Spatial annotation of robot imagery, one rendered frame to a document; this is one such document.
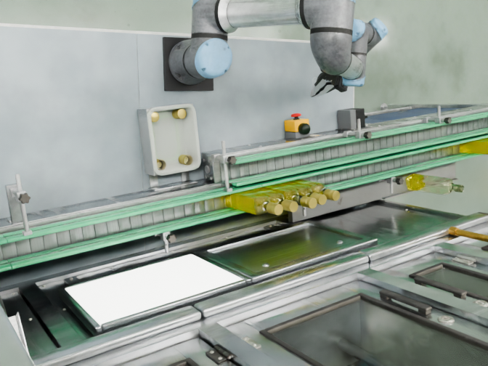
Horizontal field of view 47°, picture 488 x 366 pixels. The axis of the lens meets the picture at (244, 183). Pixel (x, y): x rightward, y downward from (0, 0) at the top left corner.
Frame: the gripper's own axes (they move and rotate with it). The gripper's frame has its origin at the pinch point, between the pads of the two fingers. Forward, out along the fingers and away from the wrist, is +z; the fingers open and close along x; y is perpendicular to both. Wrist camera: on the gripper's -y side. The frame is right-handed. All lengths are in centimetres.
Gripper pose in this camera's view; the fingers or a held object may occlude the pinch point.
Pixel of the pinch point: (314, 95)
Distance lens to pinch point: 216.3
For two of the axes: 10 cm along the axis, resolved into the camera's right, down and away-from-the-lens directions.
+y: -1.4, -7.4, 6.6
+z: -6.2, 5.8, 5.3
